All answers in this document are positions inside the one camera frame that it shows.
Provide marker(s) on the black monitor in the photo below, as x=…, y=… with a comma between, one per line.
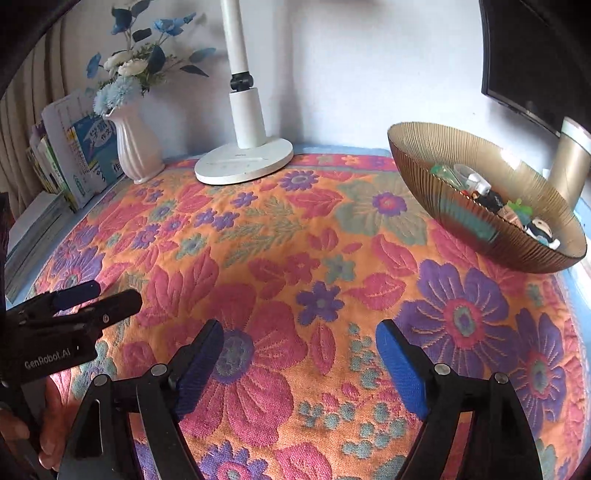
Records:
x=517, y=55

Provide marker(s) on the floral woven tablecloth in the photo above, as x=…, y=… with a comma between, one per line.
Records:
x=295, y=258

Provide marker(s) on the row of upright books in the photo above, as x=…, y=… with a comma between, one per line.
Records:
x=51, y=161

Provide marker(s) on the beige curtain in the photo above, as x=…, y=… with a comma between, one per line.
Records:
x=27, y=92

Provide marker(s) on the black haired small figurine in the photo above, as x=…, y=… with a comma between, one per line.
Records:
x=541, y=233

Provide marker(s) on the blue cover workbook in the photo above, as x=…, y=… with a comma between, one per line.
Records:
x=94, y=143

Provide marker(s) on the white desk lamp base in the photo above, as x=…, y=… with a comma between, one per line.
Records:
x=244, y=161

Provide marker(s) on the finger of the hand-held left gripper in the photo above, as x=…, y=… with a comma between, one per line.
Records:
x=115, y=307
x=76, y=294

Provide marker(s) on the person's left hand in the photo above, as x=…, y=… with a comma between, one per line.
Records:
x=53, y=424

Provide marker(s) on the stack of flat books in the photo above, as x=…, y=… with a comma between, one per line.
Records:
x=32, y=240

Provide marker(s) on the green plastic toy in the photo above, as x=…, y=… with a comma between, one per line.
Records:
x=521, y=207

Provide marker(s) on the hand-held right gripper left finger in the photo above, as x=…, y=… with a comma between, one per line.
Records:
x=201, y=369

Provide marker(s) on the golden ribbed bowl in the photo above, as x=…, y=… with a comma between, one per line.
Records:
x=461, y=217

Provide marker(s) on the white ribbed ceramic vase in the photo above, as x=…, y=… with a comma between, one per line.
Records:
x=136, y=147

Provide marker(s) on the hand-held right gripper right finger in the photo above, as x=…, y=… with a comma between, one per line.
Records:
x=401, y=369

